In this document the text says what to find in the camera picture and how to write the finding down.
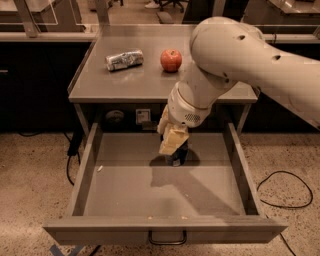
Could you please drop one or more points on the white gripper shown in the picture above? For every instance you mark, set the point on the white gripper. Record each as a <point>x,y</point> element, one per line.
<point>184,111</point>

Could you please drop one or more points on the blue pepsi can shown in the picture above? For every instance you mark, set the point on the blue pepsi can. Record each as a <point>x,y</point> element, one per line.
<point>178,158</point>

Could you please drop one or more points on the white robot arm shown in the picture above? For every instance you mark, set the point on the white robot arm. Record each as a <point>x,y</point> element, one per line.
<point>225,52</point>

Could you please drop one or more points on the grey cabinet counter unit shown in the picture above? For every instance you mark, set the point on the grey cabinet counter unit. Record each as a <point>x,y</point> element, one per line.
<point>147,83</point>

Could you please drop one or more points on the crushed silver foil can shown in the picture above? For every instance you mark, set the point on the crushed silver foil can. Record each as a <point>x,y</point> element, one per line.
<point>124,60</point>

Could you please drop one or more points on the grey open top drawer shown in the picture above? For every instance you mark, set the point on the grey open top drawer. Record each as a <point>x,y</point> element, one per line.
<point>211,196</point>

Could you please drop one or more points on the white label tag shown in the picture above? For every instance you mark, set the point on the white label tag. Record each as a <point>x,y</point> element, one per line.
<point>143,115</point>

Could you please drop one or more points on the red apple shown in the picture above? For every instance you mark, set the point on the red apple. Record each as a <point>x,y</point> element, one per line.
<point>171,60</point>

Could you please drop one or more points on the blue tape on floor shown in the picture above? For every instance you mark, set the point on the blue tape on floor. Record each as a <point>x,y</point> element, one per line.
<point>70,251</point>

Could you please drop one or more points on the black metal drawer handle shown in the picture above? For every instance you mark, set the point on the black metal drawer handle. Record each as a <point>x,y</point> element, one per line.
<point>167,238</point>

